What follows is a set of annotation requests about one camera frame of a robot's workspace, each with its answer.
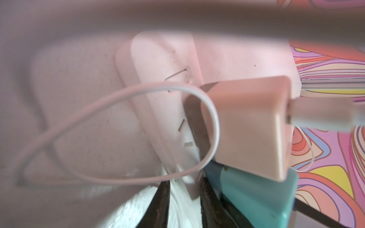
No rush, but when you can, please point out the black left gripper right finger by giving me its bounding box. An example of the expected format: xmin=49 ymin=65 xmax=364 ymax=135
xmin=200 ymin=177 xmax=236 ymax=228

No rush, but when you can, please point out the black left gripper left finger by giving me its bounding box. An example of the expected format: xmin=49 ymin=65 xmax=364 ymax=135
xmin=136 ymin=181 xmax=171 ymax=228

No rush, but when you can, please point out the teal charger adapter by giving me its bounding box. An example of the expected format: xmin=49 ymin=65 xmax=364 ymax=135
xmin=204 ymin=161 xmax=299 ymax=228

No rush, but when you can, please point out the white usb cable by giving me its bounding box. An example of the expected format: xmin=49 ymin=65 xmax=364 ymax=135
xmin=11 ymin=82 xmax=221 ymax=187

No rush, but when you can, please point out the pink charger adapter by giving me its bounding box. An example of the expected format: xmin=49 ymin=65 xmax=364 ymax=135
xmin=201 ymin=76 xmax=293 ymax=182

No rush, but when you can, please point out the white power strip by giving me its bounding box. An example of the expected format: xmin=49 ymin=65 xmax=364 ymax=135
xmin=115 ymin=30 xmax=206 ymax=200

